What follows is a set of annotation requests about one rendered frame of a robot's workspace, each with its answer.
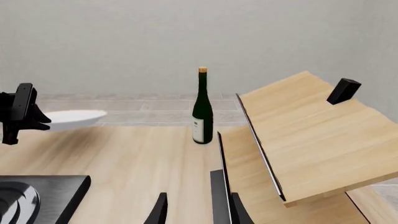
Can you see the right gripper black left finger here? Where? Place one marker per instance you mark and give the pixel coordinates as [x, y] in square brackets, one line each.
[160, 211]

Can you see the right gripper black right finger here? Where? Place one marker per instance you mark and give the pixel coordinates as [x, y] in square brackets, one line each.
[240, 213]

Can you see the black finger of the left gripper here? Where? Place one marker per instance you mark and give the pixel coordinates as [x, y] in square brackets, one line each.
[38, 126]
[42, 115]

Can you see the white plate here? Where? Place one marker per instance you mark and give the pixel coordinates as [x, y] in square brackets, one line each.
[74, 119]

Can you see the flat black stove plate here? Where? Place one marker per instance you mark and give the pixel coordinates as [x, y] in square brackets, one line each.
[59, 193]

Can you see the pale wooden shelf rack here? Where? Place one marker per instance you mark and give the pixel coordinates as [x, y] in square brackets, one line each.
[311, 144]

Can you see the dark green wine bottle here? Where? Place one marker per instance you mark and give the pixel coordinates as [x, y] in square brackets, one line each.
[202, 109]

